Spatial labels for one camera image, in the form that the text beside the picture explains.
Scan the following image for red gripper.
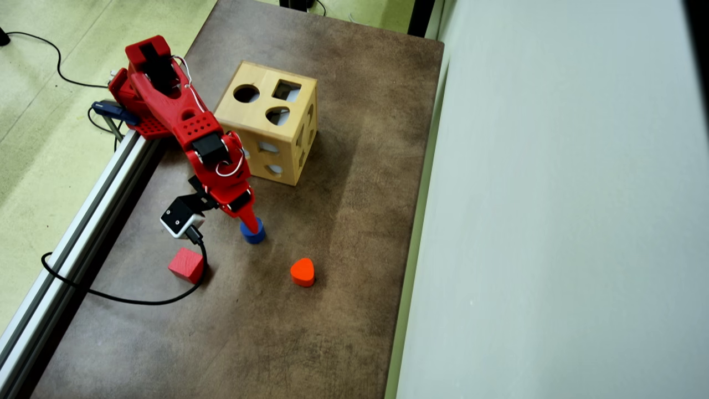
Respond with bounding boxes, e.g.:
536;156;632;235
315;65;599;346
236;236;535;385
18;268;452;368
188;150;261;234

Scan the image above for blue wooden cylinder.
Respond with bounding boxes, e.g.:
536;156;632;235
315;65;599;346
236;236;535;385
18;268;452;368
239;217;266;245

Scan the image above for wooden shape sorter box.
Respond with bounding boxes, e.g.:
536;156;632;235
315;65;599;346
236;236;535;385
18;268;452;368
214;60;319;187

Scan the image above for orange rounded wooden block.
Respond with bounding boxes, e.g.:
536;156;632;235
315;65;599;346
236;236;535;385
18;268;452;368
290;258;316;288

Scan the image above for red wooden cube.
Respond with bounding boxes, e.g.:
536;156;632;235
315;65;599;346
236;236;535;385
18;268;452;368
168;247;207;285

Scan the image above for blue clamp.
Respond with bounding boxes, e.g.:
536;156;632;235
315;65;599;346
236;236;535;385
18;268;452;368
91;100;140;142

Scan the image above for black device on floor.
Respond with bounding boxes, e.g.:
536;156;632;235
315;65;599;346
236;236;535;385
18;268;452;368
279;0;327;16

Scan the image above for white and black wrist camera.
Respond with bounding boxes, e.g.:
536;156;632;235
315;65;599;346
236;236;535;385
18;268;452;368
160;175;220;240

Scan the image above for thick black camera cable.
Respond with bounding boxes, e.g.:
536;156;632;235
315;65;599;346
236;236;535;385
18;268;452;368
41;226;209;306

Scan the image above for thin black cable loop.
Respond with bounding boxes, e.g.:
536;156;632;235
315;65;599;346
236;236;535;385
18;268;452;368
87;105;121;151

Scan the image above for aluminium profile rail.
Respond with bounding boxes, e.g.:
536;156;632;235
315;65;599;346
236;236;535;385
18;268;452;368
0;129;161;399

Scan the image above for long black floor cable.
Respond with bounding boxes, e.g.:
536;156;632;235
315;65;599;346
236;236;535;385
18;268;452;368
4;32;110;89

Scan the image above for dark vertical post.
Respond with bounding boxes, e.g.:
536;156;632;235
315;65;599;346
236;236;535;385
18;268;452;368
407;0;438;38

